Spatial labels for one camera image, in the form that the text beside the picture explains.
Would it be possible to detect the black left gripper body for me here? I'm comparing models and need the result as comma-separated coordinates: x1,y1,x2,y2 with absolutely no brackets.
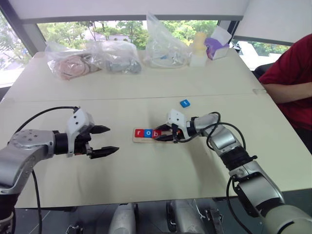
72,124,97,157

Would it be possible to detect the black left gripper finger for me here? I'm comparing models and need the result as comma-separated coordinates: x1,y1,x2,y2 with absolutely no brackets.
88,146,120,160
91,125,111,135

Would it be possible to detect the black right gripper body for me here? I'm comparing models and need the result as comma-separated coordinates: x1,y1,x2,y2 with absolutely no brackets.
170,123,187,144

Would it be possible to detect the wooden letter tray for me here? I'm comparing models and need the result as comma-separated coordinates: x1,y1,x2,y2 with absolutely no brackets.
132,128,176,145

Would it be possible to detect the silver rounded robot leg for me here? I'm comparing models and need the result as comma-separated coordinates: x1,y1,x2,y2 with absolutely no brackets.
108,202,138,234
166,199,208,234

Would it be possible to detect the plastic bag with grey items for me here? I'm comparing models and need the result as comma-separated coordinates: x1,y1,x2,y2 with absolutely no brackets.
91,39,143,75

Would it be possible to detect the plastic bag with pink items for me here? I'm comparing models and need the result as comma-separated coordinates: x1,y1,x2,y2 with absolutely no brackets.
44,40,103,81

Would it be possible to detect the tall clear plastic bag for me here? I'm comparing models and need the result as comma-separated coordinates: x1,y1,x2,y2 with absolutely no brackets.
142,12,193,69

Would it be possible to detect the yellow and white plastic bottle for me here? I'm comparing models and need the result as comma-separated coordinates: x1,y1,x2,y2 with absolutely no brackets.
189,31,208,68

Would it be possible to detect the purple and white carton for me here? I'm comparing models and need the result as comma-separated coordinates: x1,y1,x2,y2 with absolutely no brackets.
204,25,233,60

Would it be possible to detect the dark chair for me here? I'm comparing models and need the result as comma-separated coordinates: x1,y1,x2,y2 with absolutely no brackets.
253,61,276,79

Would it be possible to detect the white roller blind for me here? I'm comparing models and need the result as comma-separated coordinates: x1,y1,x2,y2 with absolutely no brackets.
8,0,251,24
233,0,312,46

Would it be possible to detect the person in red shirt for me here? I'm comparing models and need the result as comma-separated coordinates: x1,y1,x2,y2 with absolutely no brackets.
258,33,312,156

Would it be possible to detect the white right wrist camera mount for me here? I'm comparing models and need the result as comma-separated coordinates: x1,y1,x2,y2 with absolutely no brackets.
166,109,190,141

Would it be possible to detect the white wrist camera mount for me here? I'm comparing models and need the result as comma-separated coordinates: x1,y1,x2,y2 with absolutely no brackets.
66,108,95,157
166,109,190,141

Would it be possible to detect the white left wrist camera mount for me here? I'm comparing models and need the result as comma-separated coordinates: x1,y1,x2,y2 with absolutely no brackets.
66,108,95,157

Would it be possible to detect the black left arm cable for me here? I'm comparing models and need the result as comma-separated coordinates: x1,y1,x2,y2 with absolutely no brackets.
13,105,81,234

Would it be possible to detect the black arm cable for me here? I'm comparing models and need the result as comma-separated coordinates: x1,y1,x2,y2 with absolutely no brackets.
13,105,81,234
176,112,258,234

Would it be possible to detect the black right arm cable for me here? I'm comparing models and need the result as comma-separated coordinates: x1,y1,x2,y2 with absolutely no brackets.
176,112,258,234

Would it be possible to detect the grey window frame post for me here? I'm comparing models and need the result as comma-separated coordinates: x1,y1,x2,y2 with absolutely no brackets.
0,0,47,57

